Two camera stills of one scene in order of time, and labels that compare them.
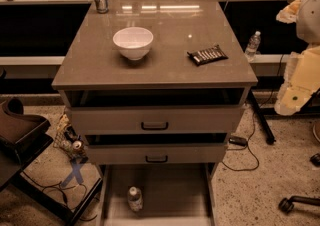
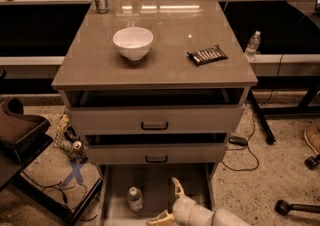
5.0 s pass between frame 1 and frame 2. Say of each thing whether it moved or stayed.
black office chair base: moved
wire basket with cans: stayed
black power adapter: stayed
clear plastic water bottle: stayed
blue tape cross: stayed
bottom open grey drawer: stayed
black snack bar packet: stayed
